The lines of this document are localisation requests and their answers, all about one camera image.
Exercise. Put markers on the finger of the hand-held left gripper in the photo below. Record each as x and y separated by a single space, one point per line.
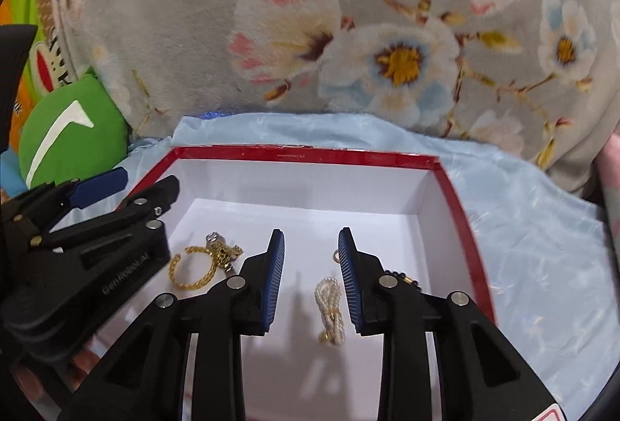
99 188
152 198

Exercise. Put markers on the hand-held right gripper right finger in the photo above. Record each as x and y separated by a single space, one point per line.
349 280

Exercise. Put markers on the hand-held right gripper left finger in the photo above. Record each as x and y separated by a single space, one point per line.
273 275

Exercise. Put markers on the red gift box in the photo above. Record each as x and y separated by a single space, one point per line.
300 188

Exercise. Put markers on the person's left hand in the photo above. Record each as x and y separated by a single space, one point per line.
82 360

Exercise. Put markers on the green cushion with white stripe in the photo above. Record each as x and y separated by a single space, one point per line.
97 111

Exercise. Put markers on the colourful cartoon cloth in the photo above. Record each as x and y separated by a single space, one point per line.
43 58

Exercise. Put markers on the grey floral blanket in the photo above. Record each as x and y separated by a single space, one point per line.
193 14

